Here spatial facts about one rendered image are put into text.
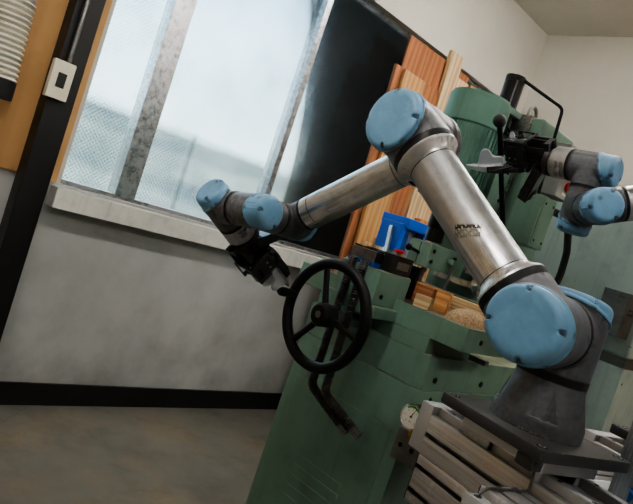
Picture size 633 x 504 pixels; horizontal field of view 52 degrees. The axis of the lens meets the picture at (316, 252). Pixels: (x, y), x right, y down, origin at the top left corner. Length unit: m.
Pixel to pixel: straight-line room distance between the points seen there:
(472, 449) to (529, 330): 0.29
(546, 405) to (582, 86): 3.60
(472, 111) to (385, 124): 0.72
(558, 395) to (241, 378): 2.39
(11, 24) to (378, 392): 1.54
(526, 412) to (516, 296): 0.22
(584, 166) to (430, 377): 0.62
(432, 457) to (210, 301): 1.96
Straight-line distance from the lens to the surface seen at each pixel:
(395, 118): 1.13
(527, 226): 1.94
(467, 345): 1.60
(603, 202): 1.42
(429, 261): 1.82
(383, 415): 1.71
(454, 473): 1.19
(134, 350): 2.91
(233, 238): 1.47
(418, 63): 3.62
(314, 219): 1.40
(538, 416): 1.10
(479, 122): 1.83
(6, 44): 2.26
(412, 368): 1.66
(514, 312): 0.96
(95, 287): 2.72
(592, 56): 4.62
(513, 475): 1.11
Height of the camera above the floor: 1.03
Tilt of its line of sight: 3 degrees down
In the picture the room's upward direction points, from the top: 18 degrees clockwise
